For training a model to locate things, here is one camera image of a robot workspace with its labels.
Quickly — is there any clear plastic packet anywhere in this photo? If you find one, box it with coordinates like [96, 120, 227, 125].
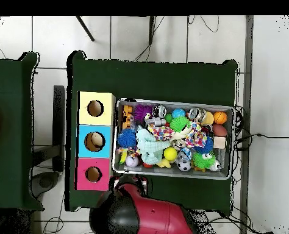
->
[127, 115, 138, 130]

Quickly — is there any wooden box with three holes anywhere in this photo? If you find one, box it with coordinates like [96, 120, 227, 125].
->
[74, 91, 116, 191]

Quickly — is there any white cloth with colourful dots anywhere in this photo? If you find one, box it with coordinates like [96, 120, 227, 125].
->
[148, 121, 208, 149]

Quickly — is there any silver plastic toy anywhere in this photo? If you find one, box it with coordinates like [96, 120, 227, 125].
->
[145, 114, 167, 127]

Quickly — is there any mint green cloth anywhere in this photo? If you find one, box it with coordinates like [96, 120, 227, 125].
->
[136, 126, 171, 165]

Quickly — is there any purple spiky toy with eyes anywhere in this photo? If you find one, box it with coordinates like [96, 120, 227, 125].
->
[134, 104, 153, 122]

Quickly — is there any blue spiky rubber ball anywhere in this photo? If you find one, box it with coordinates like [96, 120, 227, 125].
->
[116, 128, 137, 149]

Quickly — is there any orange toy building block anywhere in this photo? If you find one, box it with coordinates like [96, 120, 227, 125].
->
[121, 105, 134, 129]

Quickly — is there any green spiky rubber ball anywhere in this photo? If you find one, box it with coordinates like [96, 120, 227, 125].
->
[169, 116, 192, 133]

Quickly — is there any dark green table cloth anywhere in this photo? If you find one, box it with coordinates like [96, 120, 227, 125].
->
[65, 50, 239, 212]
[0, 51, 45, 211]

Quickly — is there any green spiky toy with eyes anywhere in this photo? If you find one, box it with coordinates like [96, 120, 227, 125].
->
[192, 151, 217, 171]

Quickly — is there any brown mini football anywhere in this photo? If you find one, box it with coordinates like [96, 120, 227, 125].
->
[212, 123, 229, 137]

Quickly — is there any orange mini basketball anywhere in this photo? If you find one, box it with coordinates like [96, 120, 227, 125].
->
[213, 111, 229, 126]

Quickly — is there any black upright panel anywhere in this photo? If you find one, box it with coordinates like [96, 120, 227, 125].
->
[52, 85, 66, 172]

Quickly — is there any black tripod leg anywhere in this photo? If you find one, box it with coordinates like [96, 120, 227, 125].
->
[75, 15, 96, 42]
[148, 15, 157, 46]

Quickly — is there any grey round stand base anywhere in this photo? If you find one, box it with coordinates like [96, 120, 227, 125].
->
[30, 171, 60, 199]

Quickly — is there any shallow wire mesh bin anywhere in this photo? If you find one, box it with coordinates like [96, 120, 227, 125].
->
[112, 97, 235, 180]

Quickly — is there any black cable bundle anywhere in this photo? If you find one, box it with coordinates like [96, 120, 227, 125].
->
[233, 105, 289, 152]

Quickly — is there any grey floor cable cover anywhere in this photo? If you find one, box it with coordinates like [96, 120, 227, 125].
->
[239, 15, 254, 234]

